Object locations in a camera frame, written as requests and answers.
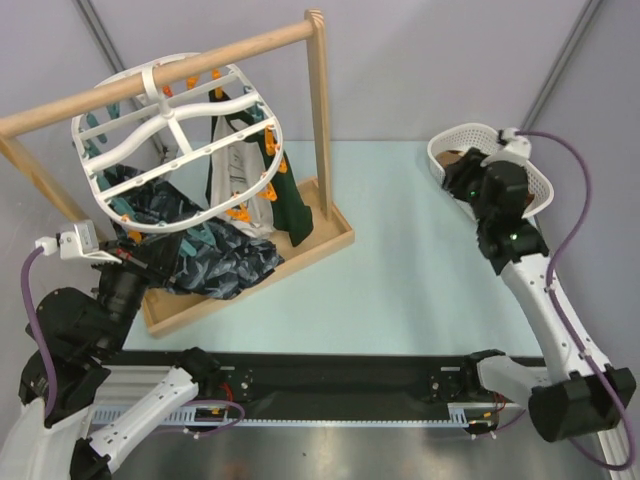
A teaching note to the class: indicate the dark leaf-print shorts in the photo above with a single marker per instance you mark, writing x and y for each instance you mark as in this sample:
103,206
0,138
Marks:
214,258

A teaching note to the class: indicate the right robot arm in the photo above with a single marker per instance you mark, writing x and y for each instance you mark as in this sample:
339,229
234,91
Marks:
545,300

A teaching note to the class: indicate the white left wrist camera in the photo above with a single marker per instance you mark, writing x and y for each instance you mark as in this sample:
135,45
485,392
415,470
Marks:
77,241

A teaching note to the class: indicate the orange clothespin on rim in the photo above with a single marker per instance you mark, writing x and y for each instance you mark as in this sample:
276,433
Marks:
240,213

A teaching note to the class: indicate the aluminium frame rail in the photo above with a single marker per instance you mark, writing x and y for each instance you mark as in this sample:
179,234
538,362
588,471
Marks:
126,385

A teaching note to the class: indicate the white plastic clip hanger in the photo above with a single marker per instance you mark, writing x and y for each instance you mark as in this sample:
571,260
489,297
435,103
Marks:
101,146

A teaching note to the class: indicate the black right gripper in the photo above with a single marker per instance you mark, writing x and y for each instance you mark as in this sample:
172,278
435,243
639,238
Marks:
461,173

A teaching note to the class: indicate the teal plastic clothespin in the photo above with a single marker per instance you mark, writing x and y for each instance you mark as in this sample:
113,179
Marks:
195,239

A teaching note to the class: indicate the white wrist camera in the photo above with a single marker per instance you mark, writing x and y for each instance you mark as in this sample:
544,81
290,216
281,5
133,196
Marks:
514,143
77,241

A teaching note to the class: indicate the brown striped sock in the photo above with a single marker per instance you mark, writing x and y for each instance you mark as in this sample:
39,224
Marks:
448,157

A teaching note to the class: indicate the white perforated plastic basket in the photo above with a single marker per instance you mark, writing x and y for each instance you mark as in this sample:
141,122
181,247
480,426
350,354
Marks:
481,136

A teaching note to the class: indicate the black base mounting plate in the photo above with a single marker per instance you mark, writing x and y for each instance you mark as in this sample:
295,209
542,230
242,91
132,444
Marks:
334,387

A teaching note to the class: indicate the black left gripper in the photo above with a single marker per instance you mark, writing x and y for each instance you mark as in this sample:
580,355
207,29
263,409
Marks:
157,257

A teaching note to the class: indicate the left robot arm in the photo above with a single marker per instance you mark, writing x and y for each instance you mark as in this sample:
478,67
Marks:
76,336

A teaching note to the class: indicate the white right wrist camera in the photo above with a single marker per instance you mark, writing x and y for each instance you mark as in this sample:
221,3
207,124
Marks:
514,143

